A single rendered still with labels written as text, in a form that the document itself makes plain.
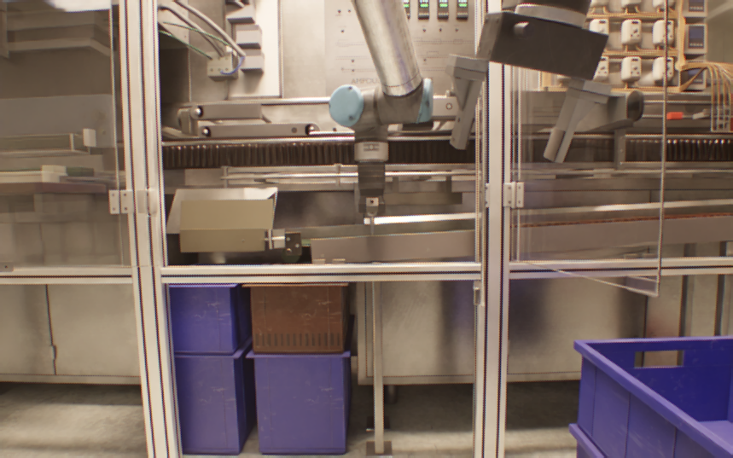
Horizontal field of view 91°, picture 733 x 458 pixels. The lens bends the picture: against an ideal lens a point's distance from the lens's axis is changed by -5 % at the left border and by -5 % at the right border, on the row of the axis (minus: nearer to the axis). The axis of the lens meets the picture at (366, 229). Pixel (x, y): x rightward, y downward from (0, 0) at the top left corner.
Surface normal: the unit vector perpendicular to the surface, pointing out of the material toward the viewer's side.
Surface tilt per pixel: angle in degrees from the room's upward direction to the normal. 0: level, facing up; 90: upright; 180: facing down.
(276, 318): 90
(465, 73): 114
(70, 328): 90
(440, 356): 90
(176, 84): 90
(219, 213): 79
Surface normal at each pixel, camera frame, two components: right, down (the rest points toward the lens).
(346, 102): -0.44, 0.07
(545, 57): 0.10, 0.47
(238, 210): -0.01, -0.11
